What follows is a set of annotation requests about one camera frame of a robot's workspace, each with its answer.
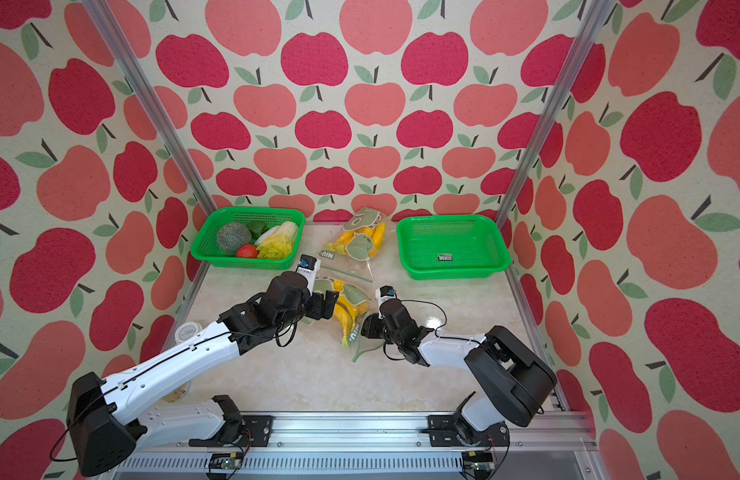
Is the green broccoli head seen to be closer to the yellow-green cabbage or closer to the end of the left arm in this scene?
the yellow-green cabbage

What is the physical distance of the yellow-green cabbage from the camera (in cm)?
103

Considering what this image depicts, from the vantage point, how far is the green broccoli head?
1055 millimetres
